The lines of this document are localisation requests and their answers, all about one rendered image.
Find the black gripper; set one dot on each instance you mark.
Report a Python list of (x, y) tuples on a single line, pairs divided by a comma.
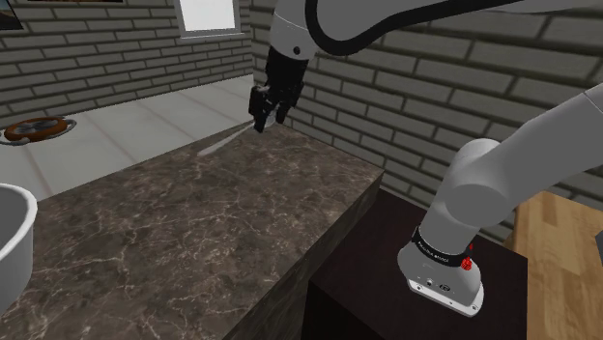
[(284, 75)]

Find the dark robot stand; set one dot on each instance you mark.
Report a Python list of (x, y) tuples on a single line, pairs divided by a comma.
[(377, 263)]

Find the silver knife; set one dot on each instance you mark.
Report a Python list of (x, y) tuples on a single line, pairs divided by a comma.
[(221, 145)]

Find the white bowl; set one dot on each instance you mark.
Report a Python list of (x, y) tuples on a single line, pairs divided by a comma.
[(16, 235)]

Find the wooden table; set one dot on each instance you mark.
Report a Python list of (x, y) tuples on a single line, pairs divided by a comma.
[(560, 263)]

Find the wall picture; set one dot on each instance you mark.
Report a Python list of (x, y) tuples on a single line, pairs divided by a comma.
[(8, 14)]

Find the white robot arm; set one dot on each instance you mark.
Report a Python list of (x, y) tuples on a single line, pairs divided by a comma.
[(476, 188)]

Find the window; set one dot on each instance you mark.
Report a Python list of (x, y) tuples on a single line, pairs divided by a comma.
[(207, 15)]

